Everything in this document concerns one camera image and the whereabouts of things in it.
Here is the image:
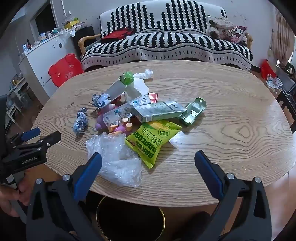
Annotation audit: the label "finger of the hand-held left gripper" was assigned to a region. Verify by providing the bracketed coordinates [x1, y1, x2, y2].
[14, 131, 62, 155]
[7, 127, 41, 145]

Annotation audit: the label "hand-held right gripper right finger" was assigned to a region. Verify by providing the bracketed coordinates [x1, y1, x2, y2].
[194, 150, 272, 241]

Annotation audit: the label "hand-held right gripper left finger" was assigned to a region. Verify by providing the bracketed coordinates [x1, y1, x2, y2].
[26, 152, 103, 241]

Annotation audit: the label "clear bubble wrap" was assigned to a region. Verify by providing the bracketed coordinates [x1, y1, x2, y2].
[85, 133, 142, 188]

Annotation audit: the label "black trash can gold rim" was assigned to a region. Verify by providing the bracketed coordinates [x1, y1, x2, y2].
[96, 196, 166, 241]

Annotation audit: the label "silver blister pack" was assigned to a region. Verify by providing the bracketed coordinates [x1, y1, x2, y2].
[103, 95, 152, 133]

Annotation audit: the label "person's left hand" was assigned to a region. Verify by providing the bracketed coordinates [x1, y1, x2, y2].
[0, 173, 35, 218]

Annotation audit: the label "patterned crumpled paper ball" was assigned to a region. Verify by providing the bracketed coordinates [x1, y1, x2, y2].
[73, 108, 89, 135]
[92, 93, 112, 108]

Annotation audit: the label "white shelf rack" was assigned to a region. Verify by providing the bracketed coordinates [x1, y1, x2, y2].
[5, 75, 30, 130]

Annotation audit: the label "purple toy pig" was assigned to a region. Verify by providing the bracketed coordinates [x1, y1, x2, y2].
[95, 103, 116, 131]

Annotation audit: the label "pink orange toy mouse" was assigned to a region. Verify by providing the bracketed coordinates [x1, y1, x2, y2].
[107, 117, 133, 137]

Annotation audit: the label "green popcorn bag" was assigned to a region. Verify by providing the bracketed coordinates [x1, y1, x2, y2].
[125, 119, 183, 169]

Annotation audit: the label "red pig-shaped stool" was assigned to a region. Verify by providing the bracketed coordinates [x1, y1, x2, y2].
[48, 54, 85, 88]

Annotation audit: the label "white cabinet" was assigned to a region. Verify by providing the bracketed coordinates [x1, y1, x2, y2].
[18, 32, 81, 98]

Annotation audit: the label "grey green carton box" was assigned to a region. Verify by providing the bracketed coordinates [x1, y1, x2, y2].
[133, 97, 207, 127]

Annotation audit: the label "row of small trinkets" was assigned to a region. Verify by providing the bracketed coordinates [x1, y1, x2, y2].
[22, 23, 86, 55]

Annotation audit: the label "white crumpled paper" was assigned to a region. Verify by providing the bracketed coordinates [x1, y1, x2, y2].
[125, 77, 149, 102]

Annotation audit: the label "black chair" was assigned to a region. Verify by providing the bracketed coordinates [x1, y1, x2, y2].
[276, 67, 296, 117]

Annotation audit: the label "scattered printed cards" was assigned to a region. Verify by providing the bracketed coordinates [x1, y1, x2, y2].
[266, 75, 283, 90]

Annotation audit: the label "black stand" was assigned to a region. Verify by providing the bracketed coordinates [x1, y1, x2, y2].
[73, 26, 95, 52]

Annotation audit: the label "yellow box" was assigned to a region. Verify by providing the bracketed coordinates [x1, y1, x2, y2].
[63, 20, 80, 29]

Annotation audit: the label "white crumpled tissue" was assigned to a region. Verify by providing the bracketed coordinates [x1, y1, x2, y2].
[134, 69, 153, 80]

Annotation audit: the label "red bag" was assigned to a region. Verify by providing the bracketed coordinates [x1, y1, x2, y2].
[261, 59, 277, 79]

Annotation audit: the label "red garment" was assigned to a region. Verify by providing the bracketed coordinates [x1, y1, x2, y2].
[100, 28, 136, 43]

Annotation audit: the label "pink cushion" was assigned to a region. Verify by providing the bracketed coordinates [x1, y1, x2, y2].
[228, 25, 248, 44]

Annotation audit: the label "patterned curtain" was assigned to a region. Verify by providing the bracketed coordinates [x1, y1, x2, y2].
[270, 11, 295, 67]

